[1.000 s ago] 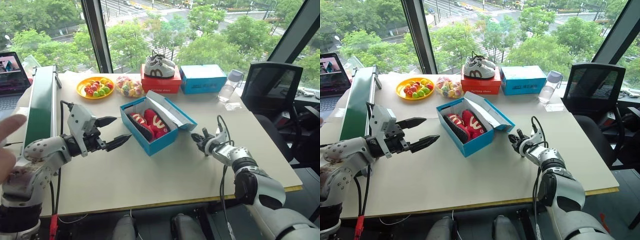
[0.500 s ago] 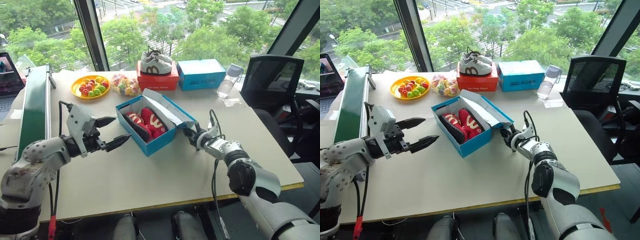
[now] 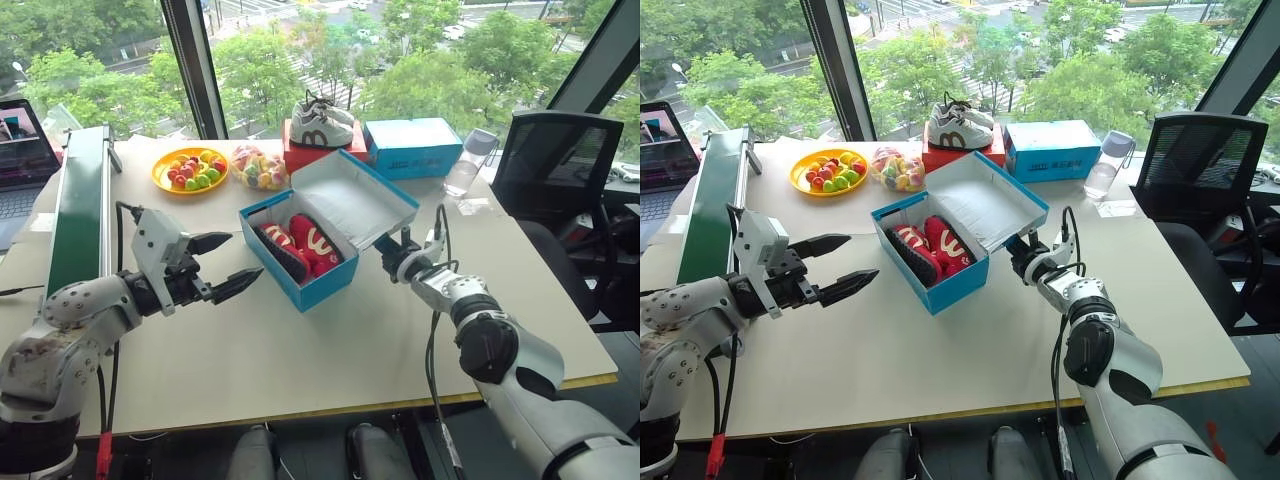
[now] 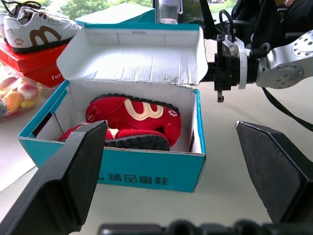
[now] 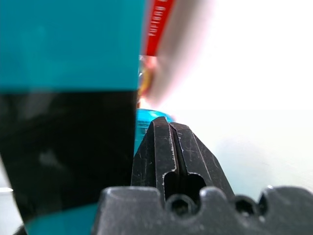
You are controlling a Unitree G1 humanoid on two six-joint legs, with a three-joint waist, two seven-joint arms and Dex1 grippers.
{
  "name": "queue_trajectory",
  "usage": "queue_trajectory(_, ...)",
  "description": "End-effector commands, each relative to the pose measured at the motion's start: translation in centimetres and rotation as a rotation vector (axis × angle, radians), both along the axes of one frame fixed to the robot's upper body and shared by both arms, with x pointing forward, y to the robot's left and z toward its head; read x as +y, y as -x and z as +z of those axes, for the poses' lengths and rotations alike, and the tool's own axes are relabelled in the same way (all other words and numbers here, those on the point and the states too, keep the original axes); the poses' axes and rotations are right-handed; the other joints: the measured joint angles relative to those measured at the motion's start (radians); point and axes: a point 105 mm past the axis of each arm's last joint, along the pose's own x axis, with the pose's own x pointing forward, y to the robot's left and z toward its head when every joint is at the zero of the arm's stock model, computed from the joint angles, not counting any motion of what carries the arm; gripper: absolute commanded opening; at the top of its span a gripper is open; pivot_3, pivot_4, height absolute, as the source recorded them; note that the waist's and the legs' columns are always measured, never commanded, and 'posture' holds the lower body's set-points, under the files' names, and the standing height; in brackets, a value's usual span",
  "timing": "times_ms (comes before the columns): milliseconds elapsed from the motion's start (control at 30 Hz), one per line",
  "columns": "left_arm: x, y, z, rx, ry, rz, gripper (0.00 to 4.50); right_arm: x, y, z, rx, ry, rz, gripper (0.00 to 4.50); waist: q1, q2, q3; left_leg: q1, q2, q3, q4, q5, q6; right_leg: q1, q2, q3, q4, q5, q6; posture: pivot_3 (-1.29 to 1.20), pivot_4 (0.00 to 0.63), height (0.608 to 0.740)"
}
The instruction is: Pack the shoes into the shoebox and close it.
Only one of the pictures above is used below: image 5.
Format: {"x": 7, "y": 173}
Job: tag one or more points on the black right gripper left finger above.
{"x": 151, "y": 159}

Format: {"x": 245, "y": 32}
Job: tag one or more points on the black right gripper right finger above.
{"x": 198, "y": 159}

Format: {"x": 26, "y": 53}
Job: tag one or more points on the teal box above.
{"x": 68, "y": 49}

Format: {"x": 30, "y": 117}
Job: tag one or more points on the clear bag of toy produce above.
{"x": 144, "y": 78}

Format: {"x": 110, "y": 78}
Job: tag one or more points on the red pack with white lettering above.
{"x": 159, "y": 24}

